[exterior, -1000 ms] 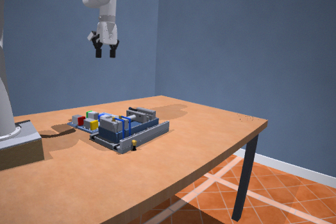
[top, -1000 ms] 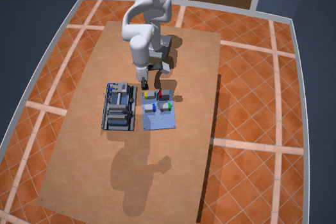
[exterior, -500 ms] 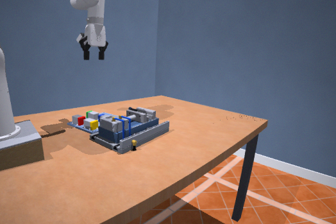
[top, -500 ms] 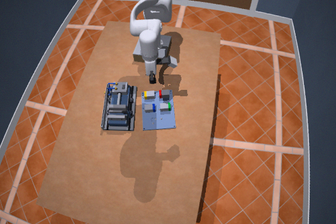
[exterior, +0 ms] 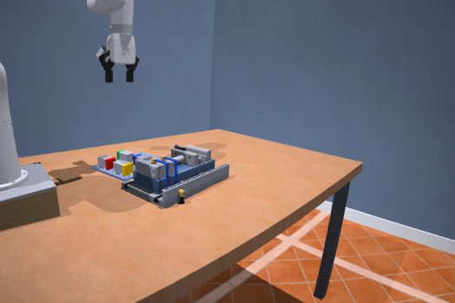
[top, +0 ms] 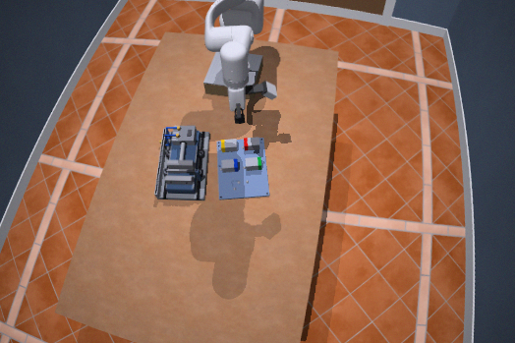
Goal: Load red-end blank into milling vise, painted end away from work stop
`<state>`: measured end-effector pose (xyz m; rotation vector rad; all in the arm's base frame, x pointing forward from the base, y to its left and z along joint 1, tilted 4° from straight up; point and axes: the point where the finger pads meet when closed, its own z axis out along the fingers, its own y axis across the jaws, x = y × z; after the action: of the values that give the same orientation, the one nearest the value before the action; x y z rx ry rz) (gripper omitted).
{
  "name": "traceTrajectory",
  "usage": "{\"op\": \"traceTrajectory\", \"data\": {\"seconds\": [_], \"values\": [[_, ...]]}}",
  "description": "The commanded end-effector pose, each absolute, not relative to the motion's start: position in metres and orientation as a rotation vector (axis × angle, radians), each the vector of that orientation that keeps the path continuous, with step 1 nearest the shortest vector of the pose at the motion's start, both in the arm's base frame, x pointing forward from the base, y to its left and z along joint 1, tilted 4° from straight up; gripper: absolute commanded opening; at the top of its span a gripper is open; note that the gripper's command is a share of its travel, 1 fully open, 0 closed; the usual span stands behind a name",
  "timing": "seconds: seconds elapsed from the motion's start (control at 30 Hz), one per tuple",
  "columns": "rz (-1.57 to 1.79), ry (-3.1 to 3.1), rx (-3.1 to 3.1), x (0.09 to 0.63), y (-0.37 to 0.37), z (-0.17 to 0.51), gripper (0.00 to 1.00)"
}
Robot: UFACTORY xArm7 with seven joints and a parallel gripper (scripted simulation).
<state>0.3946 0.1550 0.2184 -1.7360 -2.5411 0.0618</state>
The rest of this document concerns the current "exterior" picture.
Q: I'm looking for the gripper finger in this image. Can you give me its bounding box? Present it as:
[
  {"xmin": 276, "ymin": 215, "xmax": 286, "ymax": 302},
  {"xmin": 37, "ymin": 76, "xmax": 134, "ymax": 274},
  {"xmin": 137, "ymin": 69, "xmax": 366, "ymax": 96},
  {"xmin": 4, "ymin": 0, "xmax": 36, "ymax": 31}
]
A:
[
  {"xmin": 99, "ymin": 50, "xmax": 115, "ymax": 82},
  {"xmin": 126, "ymin": 57, "xmax": 139, "ymax": 82}
]

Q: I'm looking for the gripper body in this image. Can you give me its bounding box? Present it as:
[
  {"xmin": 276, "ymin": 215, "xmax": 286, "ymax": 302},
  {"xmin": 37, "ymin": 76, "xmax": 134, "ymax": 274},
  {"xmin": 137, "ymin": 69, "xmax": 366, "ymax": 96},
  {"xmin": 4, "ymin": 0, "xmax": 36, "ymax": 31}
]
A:
[{"xmin": 106, "ymin": 32, "xmax": 135, "ymax": 64}]

